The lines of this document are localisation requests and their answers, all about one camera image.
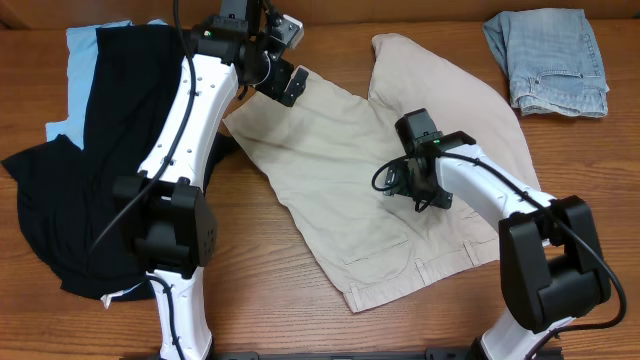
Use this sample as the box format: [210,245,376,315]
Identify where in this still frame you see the beige khaki shorts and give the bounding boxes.
[225,34,538,313]

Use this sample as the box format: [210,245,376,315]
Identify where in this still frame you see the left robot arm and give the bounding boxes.
[107,0,308,360]

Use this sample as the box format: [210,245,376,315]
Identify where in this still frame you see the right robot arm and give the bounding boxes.
[379,109,624,360]

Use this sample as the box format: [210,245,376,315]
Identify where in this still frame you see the folded light blue jeans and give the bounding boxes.
[482,8,609,118]

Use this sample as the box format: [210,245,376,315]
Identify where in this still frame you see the light blue shirt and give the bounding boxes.
[44,19,169,151]

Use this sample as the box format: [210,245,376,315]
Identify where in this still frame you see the black t-shirt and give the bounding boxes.
[0,23,241,302]

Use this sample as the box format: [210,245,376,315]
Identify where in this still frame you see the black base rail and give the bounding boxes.
[208,347,472,360]

